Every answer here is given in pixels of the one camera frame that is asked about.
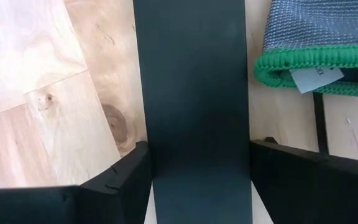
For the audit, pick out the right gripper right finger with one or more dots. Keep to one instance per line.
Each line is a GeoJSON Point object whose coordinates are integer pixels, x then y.
{"type": "Point", "coordinates": [322, 193]}

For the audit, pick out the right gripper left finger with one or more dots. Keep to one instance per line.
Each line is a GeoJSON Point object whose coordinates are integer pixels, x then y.
{"type": "Point", "coordinates": [73, 205]}

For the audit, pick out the black zip tie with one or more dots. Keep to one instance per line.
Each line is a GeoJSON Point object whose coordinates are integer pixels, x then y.
{"type": "Point", "coordinates": [320, 124]}

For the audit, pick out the black duct cover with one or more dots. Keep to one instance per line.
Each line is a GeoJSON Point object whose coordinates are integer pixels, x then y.
{"type": "Point", "coordinates": [194, 109]}

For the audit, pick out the grey glove green cuff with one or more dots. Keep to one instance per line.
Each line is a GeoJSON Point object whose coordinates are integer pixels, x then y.
{"type": "Point", "coordinates": [315, 31]}

